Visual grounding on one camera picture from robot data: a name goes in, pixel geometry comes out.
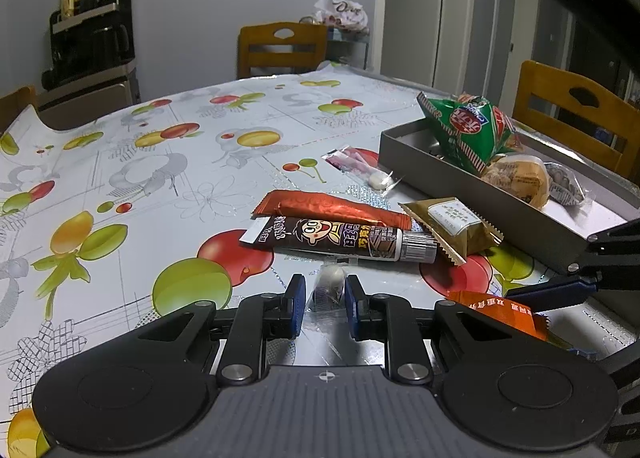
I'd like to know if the clear nut packet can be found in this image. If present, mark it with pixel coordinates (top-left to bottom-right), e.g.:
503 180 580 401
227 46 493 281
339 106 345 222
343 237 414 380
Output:
542 161 588 206

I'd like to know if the brown chocolate tube packet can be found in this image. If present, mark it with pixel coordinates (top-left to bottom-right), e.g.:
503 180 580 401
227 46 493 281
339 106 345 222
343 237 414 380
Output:
241 215 437 264

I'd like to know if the red snack stick packet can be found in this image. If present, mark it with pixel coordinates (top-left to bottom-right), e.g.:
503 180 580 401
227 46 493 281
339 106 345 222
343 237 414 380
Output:
251 189 412 231

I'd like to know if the white plastic bag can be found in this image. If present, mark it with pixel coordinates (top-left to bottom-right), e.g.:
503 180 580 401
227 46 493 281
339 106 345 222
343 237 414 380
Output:
312 0 370 34

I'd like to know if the metal storage rack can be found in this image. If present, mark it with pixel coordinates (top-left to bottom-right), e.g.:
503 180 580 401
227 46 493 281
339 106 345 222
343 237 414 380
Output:
300 16 373 72

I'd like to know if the orange snack packet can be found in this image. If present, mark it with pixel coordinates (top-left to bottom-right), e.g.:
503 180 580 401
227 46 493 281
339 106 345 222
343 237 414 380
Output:
445 289 551 341

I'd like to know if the clear packet white candy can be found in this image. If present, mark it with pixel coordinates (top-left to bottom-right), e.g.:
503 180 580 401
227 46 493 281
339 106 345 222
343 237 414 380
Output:
321 145 401 191

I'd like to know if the green shrimp chips bag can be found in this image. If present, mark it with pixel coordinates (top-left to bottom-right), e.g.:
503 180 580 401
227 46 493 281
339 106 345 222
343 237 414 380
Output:
417 91 523 176

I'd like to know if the white double door cabinet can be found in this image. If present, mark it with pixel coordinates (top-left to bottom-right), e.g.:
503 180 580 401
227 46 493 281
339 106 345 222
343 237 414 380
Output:
385 0 640 109

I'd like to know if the small twist-wrapped candy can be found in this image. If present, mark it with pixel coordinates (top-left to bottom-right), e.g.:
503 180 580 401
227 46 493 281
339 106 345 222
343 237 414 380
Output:
306 264 347 319

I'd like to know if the golden packet with white label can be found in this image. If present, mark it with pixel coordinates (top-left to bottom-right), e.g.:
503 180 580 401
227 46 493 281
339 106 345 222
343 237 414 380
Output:
397 197 506 266

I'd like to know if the wooden chair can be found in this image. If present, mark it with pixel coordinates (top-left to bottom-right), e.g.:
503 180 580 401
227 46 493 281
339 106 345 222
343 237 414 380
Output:
236 22 328 79
0 86 41 135
510 60 640 179

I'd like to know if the yellow pastry packet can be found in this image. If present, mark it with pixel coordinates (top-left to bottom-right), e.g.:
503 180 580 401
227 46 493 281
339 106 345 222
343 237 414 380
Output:
481 153 551 210

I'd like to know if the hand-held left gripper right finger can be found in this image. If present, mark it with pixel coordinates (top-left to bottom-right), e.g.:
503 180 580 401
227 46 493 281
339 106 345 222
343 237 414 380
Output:
345 274 506 384

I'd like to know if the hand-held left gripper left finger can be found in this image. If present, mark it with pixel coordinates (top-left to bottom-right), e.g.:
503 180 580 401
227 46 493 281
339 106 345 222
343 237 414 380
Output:
132 274 307 384

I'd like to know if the grey shallow box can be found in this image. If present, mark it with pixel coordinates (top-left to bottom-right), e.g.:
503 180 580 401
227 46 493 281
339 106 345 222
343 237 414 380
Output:
378 117 640 275

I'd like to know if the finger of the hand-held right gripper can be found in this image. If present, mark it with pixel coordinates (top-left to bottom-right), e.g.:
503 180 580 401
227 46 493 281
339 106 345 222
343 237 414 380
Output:
505 268 640 314
567 219 640 276

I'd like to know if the fruit print tablecloth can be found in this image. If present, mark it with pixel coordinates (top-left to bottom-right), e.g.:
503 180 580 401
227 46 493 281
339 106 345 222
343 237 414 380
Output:
0 61 640 439

